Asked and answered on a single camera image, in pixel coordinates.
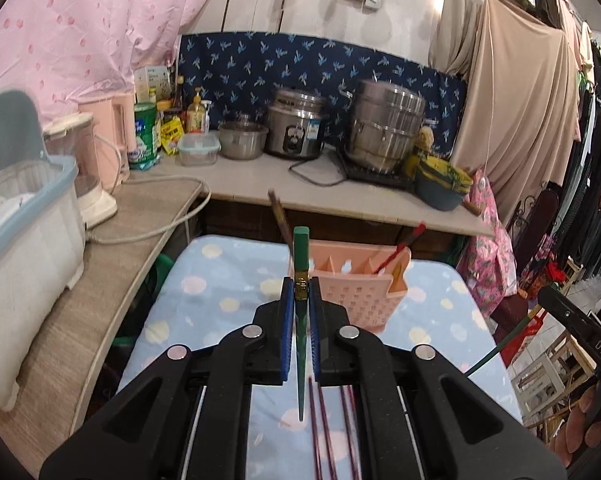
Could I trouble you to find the brown chopstick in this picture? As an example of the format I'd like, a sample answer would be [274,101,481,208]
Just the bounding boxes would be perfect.
[268,189,296,251]

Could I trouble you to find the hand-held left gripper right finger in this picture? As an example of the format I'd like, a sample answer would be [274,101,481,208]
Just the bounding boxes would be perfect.
[307,277,567,480]

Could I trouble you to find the black cooktop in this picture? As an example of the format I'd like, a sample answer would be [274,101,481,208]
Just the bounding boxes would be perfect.
[336,146,417,192]

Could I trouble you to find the white blender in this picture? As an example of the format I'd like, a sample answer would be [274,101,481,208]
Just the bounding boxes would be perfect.
[43,112,118,228]

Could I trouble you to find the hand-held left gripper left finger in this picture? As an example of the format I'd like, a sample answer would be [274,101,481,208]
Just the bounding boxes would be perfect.
[39,277,296,480]

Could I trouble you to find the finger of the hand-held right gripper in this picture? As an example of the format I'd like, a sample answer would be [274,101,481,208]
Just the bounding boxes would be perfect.
[537,285,601,342]

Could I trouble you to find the blue basin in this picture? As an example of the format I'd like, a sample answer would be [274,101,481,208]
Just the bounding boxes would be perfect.
[413,156,474,212]

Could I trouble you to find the hanging dark clothes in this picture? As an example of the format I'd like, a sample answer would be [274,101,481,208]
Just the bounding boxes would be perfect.
[527,0,601,301]

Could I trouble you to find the green can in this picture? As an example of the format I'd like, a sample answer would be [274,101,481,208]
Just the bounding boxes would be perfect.
[129,101,162,171]

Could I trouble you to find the steel steamer pot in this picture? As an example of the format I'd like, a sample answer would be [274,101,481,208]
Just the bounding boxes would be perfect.
[344,78,427,176]

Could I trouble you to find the white power cable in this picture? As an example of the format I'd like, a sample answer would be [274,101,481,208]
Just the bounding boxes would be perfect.
[85,175,211,246]

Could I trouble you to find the light stone counter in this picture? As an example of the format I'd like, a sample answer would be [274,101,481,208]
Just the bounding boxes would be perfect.
[130,152,496,238]

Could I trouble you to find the clear food container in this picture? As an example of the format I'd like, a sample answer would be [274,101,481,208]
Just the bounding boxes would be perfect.
[177,132,222,167]

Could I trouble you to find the steel pot with lid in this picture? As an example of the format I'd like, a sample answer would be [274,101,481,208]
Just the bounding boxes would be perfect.
[217,114,270,160]

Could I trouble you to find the wooden stool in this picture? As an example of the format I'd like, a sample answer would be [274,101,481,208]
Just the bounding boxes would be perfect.
[507,327,601,428]

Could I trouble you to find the navy printed wall cloth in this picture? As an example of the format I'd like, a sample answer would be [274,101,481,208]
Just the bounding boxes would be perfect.
[177,31,469,161]

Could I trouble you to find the person's right hand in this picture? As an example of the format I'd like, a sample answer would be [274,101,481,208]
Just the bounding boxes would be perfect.
[549,387,601,461]

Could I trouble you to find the steel rice cooker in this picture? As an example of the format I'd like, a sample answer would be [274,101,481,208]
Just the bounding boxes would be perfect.
[264,87,328,161]

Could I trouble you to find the green chopstick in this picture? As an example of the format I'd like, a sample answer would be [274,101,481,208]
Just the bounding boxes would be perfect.
[293,226,312,422]
[464,307,543,377]

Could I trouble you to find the pink perforated utensil basket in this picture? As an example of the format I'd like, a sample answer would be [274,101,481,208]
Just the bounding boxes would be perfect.
[307,247,413,333]

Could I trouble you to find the grey wooden counter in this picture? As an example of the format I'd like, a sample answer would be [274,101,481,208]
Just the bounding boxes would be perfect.
[0,175,211,461]

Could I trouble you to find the pink electric kettle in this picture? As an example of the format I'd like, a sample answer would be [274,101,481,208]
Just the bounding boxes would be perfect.
[78,92,137,193]

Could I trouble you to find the yellow packet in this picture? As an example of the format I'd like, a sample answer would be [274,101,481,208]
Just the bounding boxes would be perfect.
[159,119,186,156]

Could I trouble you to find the blue planet print tablecloth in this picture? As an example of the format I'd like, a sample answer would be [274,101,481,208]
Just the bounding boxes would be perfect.
[113,234,523,480]

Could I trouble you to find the pink dotted curtain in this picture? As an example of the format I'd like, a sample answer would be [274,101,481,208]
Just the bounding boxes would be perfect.
[0,0,244,128]

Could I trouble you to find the dark red chopstick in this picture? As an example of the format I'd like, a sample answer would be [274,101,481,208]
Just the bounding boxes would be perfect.
[307,379,323,480]
[316,381,337,480]
[339,386,359,480]

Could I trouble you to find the white carton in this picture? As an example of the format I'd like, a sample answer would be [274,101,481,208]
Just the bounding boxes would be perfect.
[133,65,172,104]

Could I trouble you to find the beige curtain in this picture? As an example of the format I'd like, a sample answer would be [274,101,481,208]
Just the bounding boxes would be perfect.
[427,0,583,213]

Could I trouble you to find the pink floral cloth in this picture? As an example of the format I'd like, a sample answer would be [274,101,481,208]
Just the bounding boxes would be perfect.
[466,170,520,319]

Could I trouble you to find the yellow pump soap bottle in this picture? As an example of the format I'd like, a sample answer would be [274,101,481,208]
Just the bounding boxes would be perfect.
[187,87,212,134]

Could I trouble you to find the white hanging cord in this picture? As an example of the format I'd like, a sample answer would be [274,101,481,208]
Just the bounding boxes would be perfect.
[471,0,497,201]

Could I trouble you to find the white dish box blue lid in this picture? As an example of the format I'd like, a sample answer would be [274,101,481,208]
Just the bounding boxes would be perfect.
[0,90,87,413]

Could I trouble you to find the red plastic stool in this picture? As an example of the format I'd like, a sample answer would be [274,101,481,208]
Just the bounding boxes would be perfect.
[500,305,548,361]

